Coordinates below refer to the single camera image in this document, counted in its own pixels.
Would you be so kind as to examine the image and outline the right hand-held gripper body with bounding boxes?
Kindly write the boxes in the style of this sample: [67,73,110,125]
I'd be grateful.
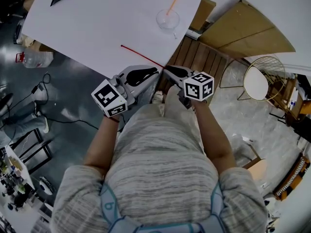
[178,71,215,109]

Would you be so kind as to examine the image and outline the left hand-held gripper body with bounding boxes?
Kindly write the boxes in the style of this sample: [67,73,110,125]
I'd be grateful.
[91,69,139,118]

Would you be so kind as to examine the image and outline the red star wand stick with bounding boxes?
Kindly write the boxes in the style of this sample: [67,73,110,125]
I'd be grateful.
[120,44,166,69]

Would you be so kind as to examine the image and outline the clear glass cup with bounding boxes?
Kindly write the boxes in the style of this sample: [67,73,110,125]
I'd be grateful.
[155,8,181,39]

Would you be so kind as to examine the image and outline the person's right forearm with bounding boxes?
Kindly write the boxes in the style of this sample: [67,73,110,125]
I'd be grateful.
[194,100,238,173]

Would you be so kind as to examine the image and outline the person's left forearm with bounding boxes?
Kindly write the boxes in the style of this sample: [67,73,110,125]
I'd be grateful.
[84,114,122,177]

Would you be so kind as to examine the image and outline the person's cream shoe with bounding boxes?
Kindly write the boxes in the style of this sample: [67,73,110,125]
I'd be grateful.
[152,90,166,104]

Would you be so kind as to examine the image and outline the person's beige trousers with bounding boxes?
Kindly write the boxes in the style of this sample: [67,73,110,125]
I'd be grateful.
[163,85,195,117]

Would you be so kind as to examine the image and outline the red wrist band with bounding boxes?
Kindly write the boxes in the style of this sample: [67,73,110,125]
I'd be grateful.
[104,114,121,124]

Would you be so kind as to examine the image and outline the wooden slat platform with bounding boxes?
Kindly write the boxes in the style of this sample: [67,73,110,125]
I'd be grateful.
[155,36,228,106]

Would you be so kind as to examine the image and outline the flat white box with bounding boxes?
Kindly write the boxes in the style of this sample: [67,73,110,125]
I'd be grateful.
[186,28,202,40]

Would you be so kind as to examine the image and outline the small cardboard sheet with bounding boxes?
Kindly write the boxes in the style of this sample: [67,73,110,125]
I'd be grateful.
[190,0,217,31]

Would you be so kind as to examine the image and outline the large cardboard sheet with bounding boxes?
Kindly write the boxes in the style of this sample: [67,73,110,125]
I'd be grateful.
[199,0,296,59]

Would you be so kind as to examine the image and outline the clear water jug red cap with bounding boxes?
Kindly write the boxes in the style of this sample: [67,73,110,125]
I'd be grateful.
[16,51,54,69]

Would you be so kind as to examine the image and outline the wooden side shelf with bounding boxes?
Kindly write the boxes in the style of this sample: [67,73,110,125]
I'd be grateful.
[266,73,311,121]

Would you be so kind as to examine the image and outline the person's grey striped shirt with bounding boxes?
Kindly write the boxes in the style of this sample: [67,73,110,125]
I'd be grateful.
[50,103,269,233]

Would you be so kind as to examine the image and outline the cream cloth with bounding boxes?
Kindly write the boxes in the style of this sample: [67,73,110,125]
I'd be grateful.
[21,34,35,47]

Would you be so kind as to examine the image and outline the light wooden chair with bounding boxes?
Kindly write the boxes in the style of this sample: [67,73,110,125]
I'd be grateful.
[242,158,268,179]

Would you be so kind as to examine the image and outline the light blue chest harness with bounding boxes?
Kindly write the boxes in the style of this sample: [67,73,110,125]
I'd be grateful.
[99,182,226,233]

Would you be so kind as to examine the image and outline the white round floor device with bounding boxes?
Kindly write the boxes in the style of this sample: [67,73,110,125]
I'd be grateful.
[38,176,56,196]

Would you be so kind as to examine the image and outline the silver black device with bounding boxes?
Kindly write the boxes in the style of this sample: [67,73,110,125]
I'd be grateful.
[13,19,25,45]

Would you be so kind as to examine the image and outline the white work desk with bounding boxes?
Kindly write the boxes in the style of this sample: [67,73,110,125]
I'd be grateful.
[0,144,36,213]

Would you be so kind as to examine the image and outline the long black cable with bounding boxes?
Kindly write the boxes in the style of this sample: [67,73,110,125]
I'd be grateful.
[0,73,127,131]

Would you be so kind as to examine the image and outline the gold wire chair white seat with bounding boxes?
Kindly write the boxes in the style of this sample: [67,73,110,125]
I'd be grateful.
[220,56,286,103]

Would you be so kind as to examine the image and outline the black metal frame stand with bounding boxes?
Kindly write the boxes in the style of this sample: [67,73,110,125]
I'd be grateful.
[9,127,53,174]

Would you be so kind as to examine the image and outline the orange stand with coiled cable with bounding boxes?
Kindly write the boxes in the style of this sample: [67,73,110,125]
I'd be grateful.
[273,154,311,201]

